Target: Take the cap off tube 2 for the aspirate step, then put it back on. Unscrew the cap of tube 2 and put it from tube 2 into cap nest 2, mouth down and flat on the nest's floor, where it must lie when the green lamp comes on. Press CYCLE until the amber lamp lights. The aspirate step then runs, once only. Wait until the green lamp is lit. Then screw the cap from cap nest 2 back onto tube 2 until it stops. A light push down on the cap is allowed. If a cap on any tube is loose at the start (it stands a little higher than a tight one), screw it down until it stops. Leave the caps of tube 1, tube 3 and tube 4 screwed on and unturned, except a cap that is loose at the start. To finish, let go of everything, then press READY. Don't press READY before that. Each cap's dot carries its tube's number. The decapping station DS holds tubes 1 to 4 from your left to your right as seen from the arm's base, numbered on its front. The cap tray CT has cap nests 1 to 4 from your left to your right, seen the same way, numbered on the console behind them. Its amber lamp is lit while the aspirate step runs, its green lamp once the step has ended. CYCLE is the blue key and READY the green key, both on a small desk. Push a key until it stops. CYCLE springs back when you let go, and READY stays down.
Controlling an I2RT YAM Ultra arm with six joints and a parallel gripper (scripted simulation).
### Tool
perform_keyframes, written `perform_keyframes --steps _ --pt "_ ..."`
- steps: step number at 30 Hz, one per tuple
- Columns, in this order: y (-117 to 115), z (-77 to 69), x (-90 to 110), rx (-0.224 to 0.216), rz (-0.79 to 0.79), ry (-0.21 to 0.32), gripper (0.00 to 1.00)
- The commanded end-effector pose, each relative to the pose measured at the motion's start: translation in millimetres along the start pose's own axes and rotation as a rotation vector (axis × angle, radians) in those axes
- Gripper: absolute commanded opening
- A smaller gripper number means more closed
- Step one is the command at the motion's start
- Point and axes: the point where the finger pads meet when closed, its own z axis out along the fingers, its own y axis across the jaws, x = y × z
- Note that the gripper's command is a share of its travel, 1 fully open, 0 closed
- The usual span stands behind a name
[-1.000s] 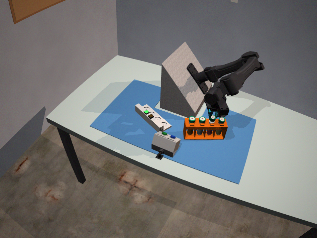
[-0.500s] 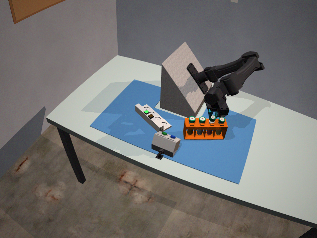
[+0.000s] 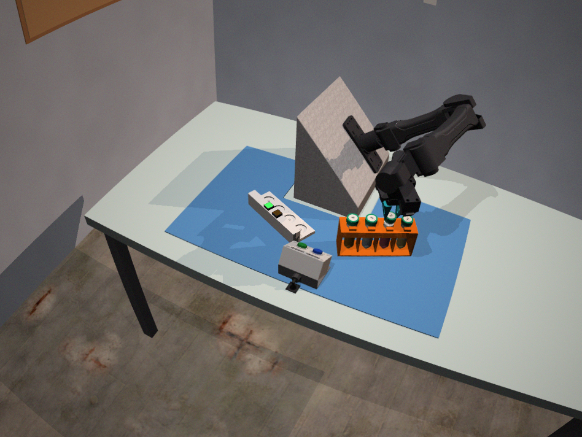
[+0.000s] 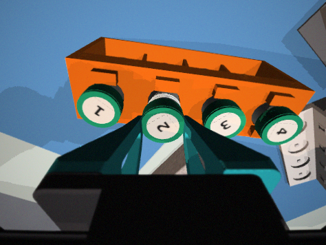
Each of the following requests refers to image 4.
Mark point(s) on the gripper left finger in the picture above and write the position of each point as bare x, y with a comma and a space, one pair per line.
106, 153

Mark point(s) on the blue bench mat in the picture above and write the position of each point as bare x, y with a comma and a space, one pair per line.
36, 100

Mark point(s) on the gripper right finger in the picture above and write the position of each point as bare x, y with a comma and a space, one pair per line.
222, 155

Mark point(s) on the white cap tray with round nests and two lamps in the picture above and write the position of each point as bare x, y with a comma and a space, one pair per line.
304, 157

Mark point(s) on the green screw cap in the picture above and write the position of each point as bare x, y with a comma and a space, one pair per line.
225, 117
162, 120
278, 125
100, 105

